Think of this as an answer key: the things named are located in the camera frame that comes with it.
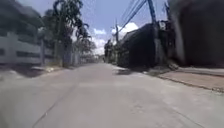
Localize reddish pavement strip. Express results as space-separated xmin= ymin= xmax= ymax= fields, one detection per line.
xmin=157 ymin=67 xmax=224 ymax=93

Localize overhead wires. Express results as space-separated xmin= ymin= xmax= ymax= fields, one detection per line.
xmin=116 ymin=0 xmax=148 ymax=34

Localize grey concrete road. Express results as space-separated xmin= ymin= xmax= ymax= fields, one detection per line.
xmin=0 ymin=62 xmax=224 ymax=128

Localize tall trees by wall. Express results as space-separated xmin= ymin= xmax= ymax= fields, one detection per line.
xmin=42 ymin=0 xmax=97 ymax=67

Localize white slatted wall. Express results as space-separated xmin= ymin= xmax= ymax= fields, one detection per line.
xmin=0 ymin=0 xmax=54 ymax=66

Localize distant utility pole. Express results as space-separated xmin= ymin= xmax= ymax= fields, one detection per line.
xmin=114 ymin=19 xmax=120 ymax=44

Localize dark wall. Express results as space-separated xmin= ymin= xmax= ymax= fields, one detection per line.
xmin=167 ymin=0 xmax=224 ymax=68

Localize dark building with wall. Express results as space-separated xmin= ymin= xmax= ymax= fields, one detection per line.
xmin=116 ymin=20 xmax=174 ymax=69

